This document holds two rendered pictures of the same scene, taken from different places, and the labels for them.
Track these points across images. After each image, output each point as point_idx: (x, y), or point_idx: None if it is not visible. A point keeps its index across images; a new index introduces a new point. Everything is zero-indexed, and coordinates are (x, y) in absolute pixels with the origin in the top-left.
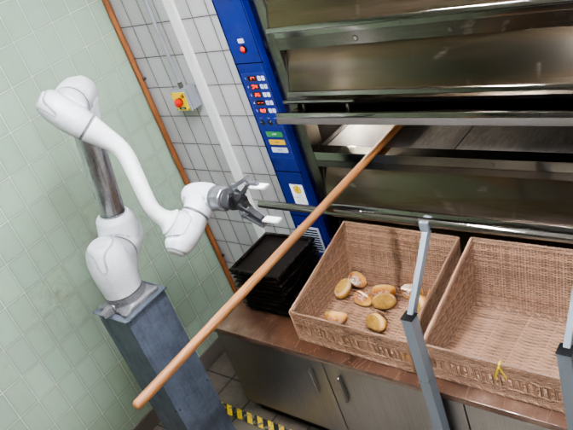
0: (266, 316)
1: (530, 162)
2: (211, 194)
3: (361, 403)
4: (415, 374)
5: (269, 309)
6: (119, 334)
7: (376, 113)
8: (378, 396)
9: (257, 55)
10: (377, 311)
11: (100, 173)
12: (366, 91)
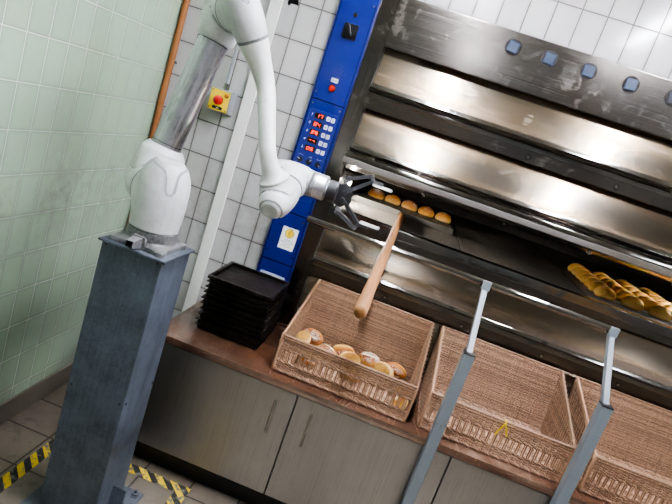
0: (220, 340)
1: (527, 278)
2: (317, 176)
3: (317, 450)
4: (404, 424)
5: (228, 333)
6: (120, 278)
7: (451, 188)
8: (347, 442)
9: (342, 100)
10: (340, 367)
11: (198, 96)
12: (433, 172)
